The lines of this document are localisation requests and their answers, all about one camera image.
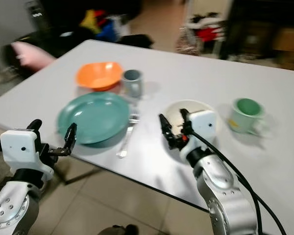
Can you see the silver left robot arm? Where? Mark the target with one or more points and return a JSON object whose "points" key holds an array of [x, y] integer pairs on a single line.
{"points": [[10, 208]]}

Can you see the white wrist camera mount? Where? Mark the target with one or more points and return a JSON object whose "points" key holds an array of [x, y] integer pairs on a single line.
{"points": [[18, 147], [204, 126]]}

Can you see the light green mug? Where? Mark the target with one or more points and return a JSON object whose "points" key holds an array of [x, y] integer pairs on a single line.
{"points": [[245, 116]]}

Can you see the black chair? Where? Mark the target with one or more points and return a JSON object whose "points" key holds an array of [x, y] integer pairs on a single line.
{"points": [[59, 22]]}

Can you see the yellow toy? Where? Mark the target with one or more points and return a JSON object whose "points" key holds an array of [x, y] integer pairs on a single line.
{"points": [[90, 21]]}

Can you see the orange bowl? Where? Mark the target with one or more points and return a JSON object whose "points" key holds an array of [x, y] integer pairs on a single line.
{"points": [[99, 75]]}

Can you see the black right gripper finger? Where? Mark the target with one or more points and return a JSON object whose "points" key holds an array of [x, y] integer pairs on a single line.
{"points": [[185, 120], [165, 126]]}

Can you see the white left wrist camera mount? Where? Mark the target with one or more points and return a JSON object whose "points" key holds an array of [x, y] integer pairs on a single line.
{"points": [[18, 147]]}

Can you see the pink pillow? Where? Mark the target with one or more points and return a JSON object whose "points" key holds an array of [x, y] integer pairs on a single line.
{"points": [[33, 55]]}

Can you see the silver fork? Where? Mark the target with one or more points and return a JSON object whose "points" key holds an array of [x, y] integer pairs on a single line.
{"points": [[125, 142]]}

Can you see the white rack with red item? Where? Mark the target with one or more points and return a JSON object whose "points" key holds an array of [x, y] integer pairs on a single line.
{"points": [[207, 33]]}

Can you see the dark cabinet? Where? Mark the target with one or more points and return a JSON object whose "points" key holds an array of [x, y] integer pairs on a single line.
{"points": [[259, 27]]}

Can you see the black robot foot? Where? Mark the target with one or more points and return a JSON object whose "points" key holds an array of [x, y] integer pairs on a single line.
{"points": [[118, 229]]}

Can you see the blue toy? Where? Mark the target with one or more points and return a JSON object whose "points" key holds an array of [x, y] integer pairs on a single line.
{"points": [[109, 31]]}

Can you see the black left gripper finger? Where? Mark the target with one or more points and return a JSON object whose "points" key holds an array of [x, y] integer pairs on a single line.
{"points": [[35, 124], [71, 134]]}

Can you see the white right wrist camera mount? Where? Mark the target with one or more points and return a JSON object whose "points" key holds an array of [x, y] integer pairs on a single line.
{"points": [[204, 126]]}

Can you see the grey-blue mug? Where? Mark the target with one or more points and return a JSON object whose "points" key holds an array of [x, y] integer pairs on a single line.
{"points": [[132, 83]]}

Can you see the teal plate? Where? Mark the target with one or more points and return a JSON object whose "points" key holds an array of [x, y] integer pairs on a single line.
{"points": [[93, 117]]}

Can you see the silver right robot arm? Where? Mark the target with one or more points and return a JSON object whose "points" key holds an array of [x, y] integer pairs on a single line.
{"points": [[223, 193]]}

